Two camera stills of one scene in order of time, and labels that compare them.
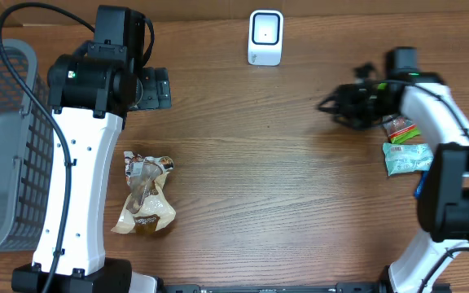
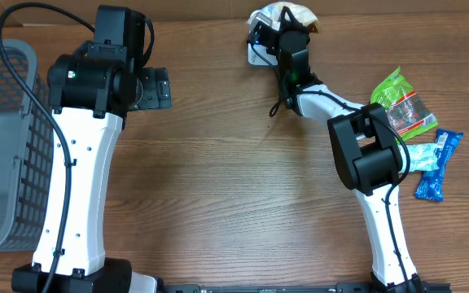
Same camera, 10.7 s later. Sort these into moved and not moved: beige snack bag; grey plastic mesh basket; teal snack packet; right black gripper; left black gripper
Moved: beige snack bag; right black gripper
Not moved: grey plastic mesh basket; teal snack packet; left black gripper
